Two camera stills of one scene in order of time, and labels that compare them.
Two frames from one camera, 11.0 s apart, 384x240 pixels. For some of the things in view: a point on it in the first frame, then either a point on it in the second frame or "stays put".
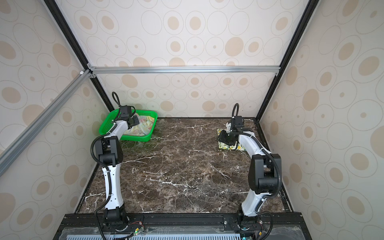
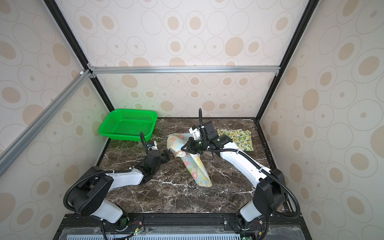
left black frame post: x=78 y=51 stays put
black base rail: x=265 y=225 stays put
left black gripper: x=136 y=121 -> x=165 y=156
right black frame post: x=308 y=13 stays put
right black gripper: x=223 y=138 -> x=189 y=143
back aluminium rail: x=185 y=70 stays put
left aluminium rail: x=8 y=154 stays put
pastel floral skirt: x=143 y=128 -> x=192 y=160
